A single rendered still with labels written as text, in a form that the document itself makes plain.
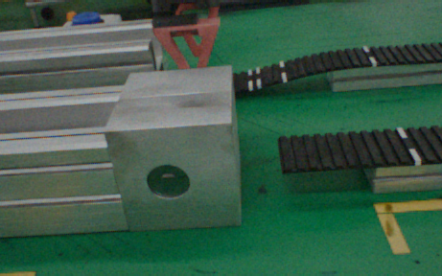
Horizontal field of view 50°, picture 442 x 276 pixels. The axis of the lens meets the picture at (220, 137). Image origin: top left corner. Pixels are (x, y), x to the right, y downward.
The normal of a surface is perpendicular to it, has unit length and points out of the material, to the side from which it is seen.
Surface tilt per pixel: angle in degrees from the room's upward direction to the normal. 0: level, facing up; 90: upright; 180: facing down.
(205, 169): 90
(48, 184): 90
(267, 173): 0
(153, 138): 90
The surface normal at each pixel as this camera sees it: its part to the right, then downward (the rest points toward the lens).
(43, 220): -0.03, 0.53
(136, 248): -0.10, -0.85
